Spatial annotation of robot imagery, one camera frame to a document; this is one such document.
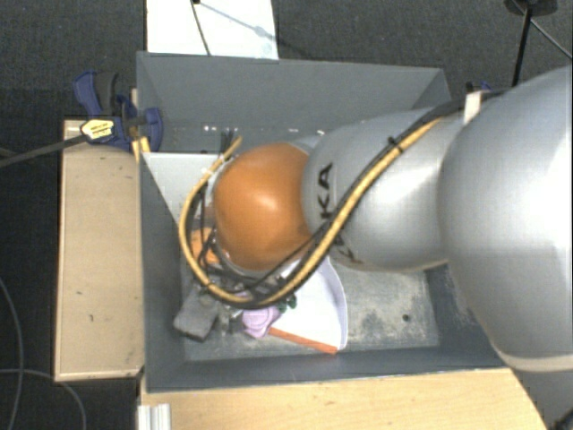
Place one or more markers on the pale purple soft thing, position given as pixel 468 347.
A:
pixel 257 324

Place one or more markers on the grey rectangular block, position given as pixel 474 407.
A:
pixel 194 314

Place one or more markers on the white sheet with orange edge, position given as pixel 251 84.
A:
pixel 318 316

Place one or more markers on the pale wood flat board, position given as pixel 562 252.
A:
pixel 98 240

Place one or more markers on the grey metal bin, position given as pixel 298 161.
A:
pixel 385 312

